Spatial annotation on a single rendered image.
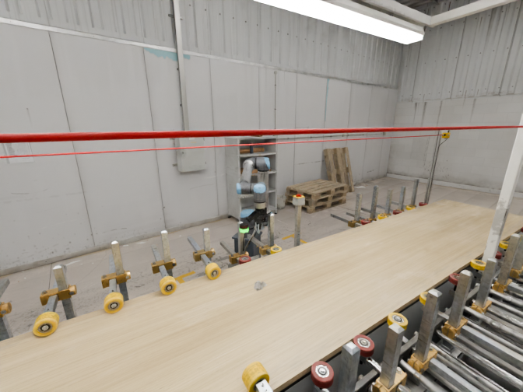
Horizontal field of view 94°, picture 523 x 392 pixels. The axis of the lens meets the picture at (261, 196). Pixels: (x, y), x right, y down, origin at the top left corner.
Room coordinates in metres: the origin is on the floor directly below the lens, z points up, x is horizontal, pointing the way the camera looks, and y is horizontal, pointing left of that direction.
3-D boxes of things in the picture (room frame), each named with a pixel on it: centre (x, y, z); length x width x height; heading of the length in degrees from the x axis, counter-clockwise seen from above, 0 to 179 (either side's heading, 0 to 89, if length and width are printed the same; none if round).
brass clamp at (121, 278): (1.17, 0.81, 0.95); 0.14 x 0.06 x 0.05; 121
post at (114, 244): (1.18, 0.79, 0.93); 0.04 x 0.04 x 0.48; 31
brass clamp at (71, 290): (1.04, 1.02, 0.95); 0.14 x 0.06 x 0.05; 121
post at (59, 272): (1.05, 1.00, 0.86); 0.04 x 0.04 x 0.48; 31
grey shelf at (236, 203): (4.63, 0.17, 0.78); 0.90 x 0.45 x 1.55; 128
